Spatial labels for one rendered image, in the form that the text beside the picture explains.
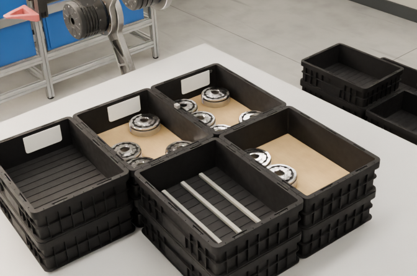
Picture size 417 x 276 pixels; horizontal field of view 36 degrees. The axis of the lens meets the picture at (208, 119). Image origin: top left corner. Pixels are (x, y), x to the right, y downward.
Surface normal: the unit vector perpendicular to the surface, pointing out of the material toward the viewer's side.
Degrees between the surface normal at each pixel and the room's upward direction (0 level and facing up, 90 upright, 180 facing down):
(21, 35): 90
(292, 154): 0
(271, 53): 0
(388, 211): 0
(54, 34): 90
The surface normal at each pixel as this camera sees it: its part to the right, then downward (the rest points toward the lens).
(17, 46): 0.64, 0.39
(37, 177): -0.04, -0.85
